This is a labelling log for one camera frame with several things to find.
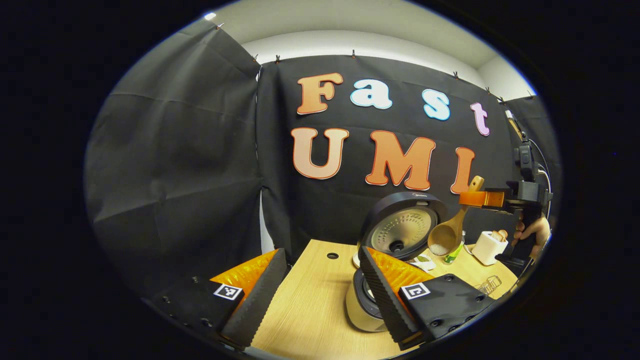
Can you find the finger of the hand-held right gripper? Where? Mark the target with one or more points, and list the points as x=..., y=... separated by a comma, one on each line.
x=480, y=199

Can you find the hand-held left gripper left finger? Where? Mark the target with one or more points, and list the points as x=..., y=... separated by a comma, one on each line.
x=260, y=300

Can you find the toasted bread slice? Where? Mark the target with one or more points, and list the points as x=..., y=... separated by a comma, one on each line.
x=503, y=233
x=496, y=235

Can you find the wooden spoon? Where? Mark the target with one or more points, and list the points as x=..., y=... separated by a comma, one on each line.
x=445, y=235

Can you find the white rice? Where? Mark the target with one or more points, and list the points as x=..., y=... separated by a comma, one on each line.
x=439, y=249

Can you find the clear chopstick holder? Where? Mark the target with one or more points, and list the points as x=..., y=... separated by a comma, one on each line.
x=490, y=285

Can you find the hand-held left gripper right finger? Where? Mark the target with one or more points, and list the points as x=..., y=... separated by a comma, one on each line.
x=385, y=305

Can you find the black rice cooker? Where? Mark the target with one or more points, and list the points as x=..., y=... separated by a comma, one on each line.
x=400, y=232

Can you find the green drink bottle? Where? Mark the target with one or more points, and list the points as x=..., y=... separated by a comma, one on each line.
x=452, y=259

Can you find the white toaster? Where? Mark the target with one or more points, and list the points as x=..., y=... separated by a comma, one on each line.
x=487, y=250

